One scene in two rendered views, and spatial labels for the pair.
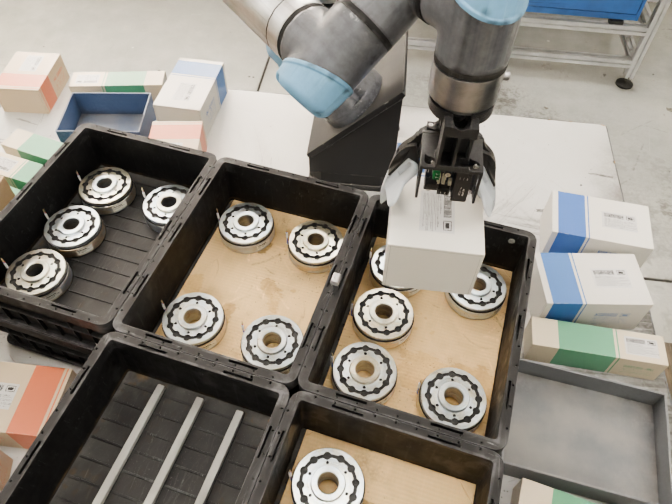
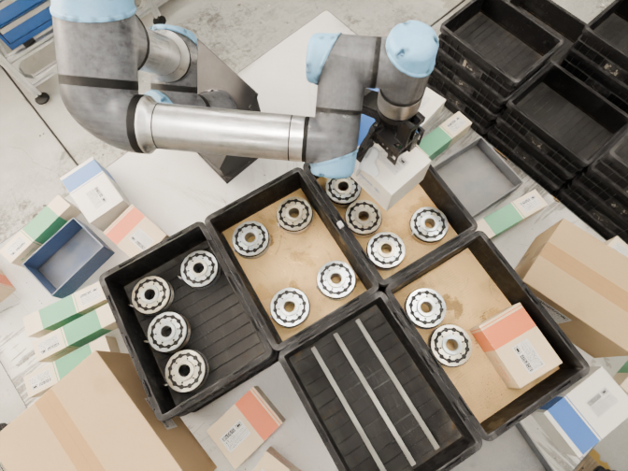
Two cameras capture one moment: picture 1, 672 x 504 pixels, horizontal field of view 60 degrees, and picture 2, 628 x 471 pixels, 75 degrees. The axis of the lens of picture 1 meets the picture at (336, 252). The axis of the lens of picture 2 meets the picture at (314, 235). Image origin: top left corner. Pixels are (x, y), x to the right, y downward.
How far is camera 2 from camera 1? 0.48 m
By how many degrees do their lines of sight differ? 26
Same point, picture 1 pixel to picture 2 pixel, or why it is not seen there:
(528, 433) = not seen: hidden behind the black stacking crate
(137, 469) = (347, 386)
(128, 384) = (296, 363)
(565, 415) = (452, 182)
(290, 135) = (180, 164)
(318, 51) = (340, 148)
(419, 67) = not seen: hidden behind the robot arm
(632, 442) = (483, 168)
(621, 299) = (433, 109)
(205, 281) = (265, 284)
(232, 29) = not seen: outside the picture
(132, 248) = (207, 307)
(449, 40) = (405, 92)
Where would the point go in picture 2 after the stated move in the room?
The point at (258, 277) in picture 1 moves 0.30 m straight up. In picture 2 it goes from (286, 257) to (271, 218)
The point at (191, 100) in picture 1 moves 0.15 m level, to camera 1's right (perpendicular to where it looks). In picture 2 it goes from (108, 198) to (146, 165)
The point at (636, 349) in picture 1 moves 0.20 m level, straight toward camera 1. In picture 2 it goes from (455, 127) to (463, 182)
